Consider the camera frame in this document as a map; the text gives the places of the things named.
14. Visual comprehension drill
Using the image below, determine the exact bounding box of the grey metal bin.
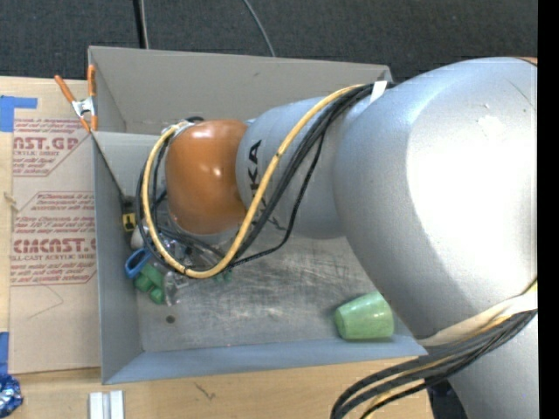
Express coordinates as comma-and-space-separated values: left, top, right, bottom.
86, 45, 430, 386

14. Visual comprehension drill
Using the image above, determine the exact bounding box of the brown cardboard board red print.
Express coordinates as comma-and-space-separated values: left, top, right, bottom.
0, 75, 103, 375

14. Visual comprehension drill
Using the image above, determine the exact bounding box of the yellow and black small tool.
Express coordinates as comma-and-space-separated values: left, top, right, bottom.
120, 195, 137, 233

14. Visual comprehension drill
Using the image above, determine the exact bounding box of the green plastic toy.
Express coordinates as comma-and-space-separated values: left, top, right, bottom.
133, 262, 167, 306

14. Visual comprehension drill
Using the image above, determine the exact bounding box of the pale green cup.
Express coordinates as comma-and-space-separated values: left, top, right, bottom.
333, 291, 396, 341

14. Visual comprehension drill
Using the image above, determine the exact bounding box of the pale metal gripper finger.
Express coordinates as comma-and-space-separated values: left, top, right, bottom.
162, 270, 190, 307

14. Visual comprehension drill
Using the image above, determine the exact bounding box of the blue plastic ring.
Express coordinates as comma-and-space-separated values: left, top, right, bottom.
124, 248, 153, 279

